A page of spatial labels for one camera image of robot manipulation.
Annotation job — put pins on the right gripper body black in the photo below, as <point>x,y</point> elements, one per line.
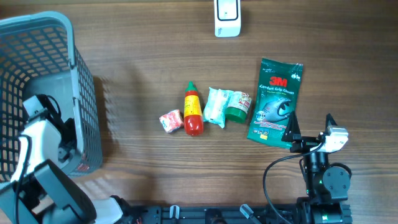
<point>304,144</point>

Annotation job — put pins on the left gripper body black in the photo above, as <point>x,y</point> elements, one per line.
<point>69,140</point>

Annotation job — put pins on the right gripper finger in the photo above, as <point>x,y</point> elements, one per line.
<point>292,132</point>
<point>329,121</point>

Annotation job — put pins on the green 3M gloves package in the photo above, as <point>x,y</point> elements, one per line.
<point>277,92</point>

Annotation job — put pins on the green lid jar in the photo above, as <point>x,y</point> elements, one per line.
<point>238,107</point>

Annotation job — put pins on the mint green white pouch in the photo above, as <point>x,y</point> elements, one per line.
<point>216,105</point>

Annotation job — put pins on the red sauce bottle green cap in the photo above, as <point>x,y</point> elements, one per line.
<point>193,118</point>

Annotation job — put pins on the red white snack packet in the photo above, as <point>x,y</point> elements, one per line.
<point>171,121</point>

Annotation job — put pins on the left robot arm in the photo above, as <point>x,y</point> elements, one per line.
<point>39,191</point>

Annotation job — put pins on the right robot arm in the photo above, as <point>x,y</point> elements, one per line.
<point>327,184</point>

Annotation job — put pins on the white barcode scanner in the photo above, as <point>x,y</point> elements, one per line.
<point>227,15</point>

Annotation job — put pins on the grey plastic shopping basket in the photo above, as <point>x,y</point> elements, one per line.
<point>39,56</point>

